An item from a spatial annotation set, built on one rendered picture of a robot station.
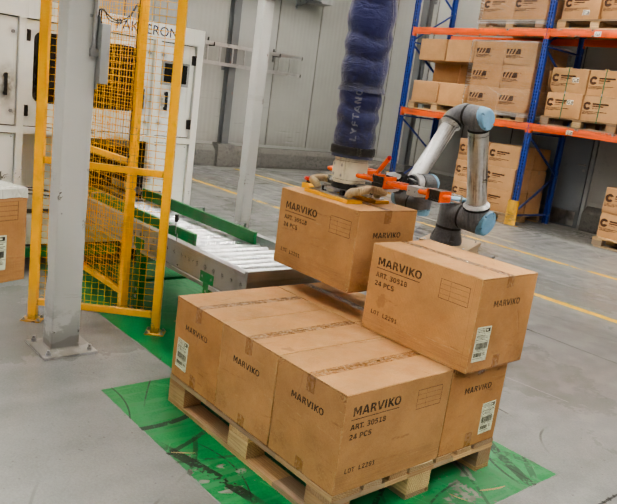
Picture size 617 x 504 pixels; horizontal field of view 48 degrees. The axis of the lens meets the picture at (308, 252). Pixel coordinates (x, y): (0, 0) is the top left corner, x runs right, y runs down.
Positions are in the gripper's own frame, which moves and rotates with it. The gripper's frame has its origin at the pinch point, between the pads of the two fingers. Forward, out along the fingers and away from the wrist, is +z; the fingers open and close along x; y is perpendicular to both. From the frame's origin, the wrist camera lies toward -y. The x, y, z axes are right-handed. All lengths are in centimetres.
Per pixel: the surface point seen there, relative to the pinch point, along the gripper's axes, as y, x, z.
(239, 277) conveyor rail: 64, -63, 35
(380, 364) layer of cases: -54, -65, 47
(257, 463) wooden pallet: -23, -117, 78
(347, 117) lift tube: 24.4, 27.6, 9.2
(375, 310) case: -23, -55, 21
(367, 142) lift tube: 16.8, 16.8, 0.7
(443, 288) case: -58, -34, 20
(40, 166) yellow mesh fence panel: 179, -24, 102
